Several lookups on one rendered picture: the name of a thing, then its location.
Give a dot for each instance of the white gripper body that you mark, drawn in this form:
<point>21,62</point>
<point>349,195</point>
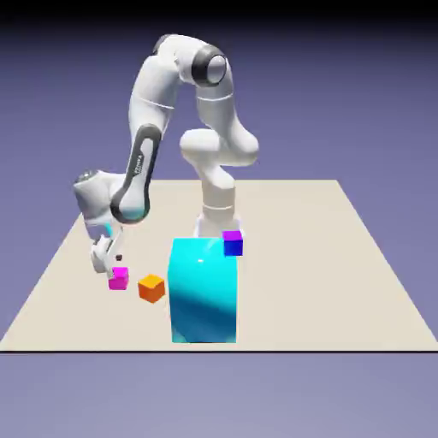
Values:
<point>102,251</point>

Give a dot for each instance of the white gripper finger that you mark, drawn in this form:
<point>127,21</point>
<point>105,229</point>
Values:
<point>111,273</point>

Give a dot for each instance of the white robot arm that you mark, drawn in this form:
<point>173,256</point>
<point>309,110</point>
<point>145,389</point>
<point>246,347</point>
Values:
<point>212,113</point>

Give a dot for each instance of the small magenta cube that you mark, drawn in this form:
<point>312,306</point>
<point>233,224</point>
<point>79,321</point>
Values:
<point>118,279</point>

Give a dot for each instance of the small orange cube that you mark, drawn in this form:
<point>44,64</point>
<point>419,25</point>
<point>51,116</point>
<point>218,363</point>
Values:
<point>151,288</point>

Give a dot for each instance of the small blue cube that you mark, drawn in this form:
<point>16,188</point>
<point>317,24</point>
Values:
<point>233,243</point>

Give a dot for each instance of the large cyan box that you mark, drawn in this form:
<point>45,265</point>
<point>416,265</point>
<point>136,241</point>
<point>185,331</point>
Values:
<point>203,291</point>

